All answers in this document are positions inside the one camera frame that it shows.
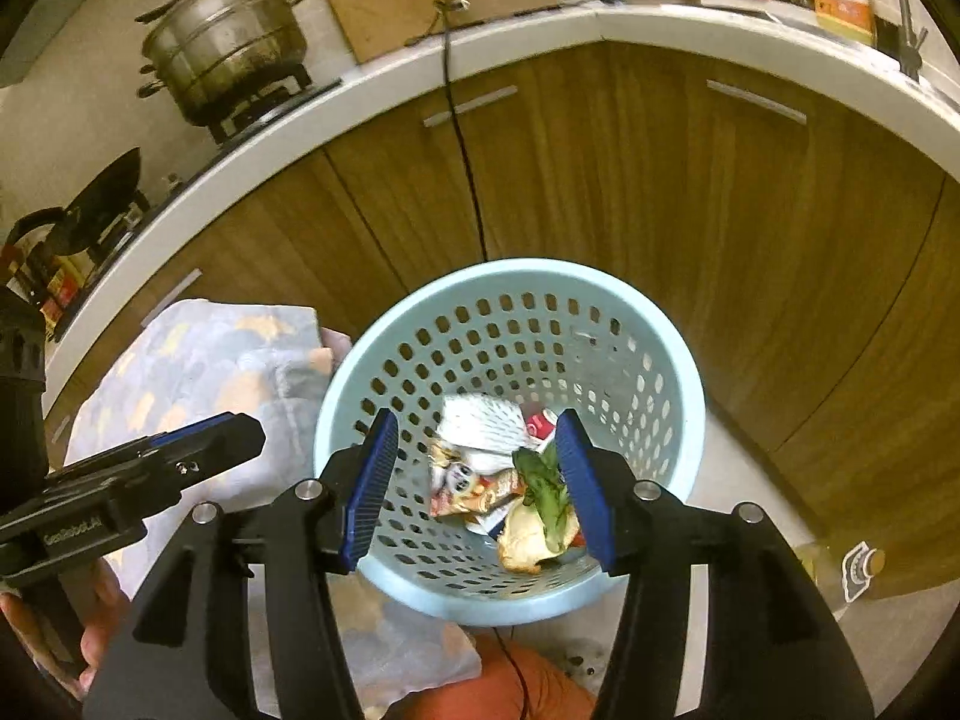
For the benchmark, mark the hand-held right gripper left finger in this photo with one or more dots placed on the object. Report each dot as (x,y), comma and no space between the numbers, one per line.
(371,495)

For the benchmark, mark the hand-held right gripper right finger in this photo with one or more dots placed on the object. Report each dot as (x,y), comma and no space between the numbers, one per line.
(586,495)

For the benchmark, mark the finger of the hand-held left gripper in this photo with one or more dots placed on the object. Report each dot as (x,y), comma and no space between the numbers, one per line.
(202,446)

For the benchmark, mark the bok choy piece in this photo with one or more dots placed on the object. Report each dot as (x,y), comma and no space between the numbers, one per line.
(547,491)

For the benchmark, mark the large orange peel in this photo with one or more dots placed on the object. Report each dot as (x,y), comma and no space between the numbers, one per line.
(525,540)

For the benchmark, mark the red paper cup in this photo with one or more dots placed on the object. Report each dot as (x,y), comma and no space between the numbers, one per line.
(541,426)

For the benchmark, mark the white dotted wrapper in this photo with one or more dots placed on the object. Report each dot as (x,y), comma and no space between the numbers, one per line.
(480,424)

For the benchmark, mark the light blue perforated basket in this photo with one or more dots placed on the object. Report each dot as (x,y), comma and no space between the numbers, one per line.
(525,315)

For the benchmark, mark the person's left hand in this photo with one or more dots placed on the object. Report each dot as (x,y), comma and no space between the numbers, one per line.
(101,615)

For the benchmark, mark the fan pattern tablecloth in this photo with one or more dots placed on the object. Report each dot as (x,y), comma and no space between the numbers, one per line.
(210,367)

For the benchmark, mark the colourful snack wrapper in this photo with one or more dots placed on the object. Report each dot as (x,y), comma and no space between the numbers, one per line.
(465,484)

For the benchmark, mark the red label seasoning bottle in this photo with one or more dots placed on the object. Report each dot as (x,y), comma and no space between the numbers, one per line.
(60,292)

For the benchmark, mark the orange stool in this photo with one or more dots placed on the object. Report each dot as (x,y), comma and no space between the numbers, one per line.
(465,682)

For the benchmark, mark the black frying pan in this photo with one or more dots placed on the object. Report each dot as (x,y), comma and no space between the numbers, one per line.
(97,202)

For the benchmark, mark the clear plastic bottle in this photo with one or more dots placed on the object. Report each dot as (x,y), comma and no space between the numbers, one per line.
(855,566)

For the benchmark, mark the wooden base cabinet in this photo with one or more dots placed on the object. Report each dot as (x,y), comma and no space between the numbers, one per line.
(637,180)

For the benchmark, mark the black gas stove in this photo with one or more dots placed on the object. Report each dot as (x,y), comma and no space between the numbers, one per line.
(255,101)

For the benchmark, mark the steel steamer pot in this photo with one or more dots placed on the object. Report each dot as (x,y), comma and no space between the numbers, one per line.
(225,37)

